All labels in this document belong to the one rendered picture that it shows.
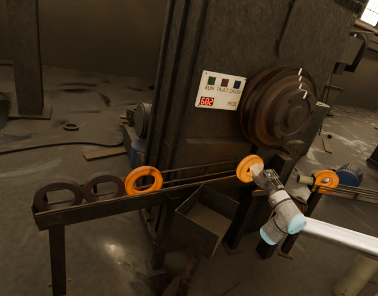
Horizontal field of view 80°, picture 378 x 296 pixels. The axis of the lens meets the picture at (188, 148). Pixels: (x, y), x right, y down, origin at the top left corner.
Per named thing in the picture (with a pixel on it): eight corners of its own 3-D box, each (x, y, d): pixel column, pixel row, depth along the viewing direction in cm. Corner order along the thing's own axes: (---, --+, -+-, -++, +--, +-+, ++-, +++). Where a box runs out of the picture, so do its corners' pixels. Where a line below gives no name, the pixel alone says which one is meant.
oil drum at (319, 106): (267, 140, 422) (285, 93, 384) (288, 140, 449) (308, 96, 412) (291, 156, 376) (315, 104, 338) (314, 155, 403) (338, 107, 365)
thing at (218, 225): (150, 310, 125) (174, 210, 94) (176, 274, 146) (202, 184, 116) (181, 336, 117) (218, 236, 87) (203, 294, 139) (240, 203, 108)
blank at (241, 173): (239, 156, 114) (243, 159, 112) (263, 152, 121) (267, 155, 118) (233, 181, 121) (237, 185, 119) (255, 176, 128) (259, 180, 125)
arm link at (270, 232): (279, 238, 111) (297, 225, 104) (269, 250, 102) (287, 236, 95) (265, 223, 115) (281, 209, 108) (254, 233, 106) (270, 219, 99)
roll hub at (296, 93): (260, 137, 122) (280, 85, 110) (295, 138, 135) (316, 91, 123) (267, 142, 117) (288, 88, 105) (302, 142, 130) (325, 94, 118)
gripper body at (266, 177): (273, 167, 111) (287, 187, 103) (263, 178, 116) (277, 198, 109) (261, 168, 108) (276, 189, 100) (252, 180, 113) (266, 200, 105)
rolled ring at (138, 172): (119, 180, 104) (118, 175, 107) (133, 205, 115) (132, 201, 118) (156, 162, 108) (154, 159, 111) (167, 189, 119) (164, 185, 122)
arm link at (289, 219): (284, 236, 95) (301, 224, 89) (267, 211, 103) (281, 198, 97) (297, 234, 100) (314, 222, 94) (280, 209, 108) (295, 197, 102)
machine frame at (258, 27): (131, 189, 212) (161, -43, 137) (225, 181, 262) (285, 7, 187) (154, 256, 155) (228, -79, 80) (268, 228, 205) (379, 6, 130)
